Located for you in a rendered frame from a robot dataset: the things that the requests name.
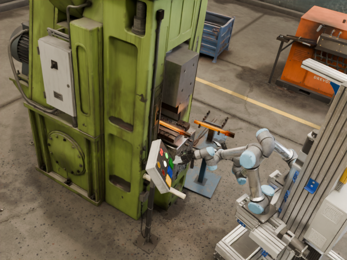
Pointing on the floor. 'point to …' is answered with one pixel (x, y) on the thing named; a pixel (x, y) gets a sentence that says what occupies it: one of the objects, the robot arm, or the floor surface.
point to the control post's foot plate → (147, 247)
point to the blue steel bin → (216, 34)
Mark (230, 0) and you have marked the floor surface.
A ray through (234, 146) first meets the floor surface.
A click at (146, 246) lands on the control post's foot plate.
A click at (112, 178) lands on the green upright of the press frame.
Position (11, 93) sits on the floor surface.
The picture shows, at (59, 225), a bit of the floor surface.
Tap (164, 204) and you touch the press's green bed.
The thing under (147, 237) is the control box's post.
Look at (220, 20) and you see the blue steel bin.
